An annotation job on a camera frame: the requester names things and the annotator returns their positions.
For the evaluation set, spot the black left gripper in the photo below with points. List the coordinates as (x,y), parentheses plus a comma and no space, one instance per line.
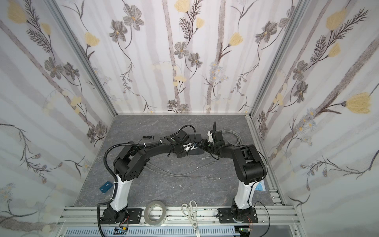
(193,149)

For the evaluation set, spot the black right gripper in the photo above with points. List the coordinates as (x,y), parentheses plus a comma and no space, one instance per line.
(206,144)

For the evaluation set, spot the black power adapter with cable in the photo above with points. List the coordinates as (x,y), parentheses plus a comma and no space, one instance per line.
(145,138)

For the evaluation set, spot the dark grey switch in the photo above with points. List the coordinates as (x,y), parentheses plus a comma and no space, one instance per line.
(195,140)

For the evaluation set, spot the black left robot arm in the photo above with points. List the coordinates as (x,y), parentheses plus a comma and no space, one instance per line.
(126,161)

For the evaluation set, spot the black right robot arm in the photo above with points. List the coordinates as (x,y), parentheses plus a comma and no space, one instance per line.
(249,167)

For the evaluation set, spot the blue face mask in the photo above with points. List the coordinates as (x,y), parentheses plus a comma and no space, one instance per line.
(260,186)

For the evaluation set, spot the clear tape roll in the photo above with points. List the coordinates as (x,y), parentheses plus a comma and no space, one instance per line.
(155,213)

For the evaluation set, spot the small blue object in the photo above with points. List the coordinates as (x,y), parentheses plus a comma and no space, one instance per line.
(106,187)

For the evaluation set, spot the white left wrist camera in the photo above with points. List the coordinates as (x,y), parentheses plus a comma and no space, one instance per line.
(189,147)

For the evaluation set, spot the white handled scissors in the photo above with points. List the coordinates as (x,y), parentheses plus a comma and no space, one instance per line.
(190,211)

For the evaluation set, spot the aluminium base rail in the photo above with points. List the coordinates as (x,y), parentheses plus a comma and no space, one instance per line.
(206,216)

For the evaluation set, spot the white slotted cable duct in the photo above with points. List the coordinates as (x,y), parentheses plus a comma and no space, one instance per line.
(176,231)

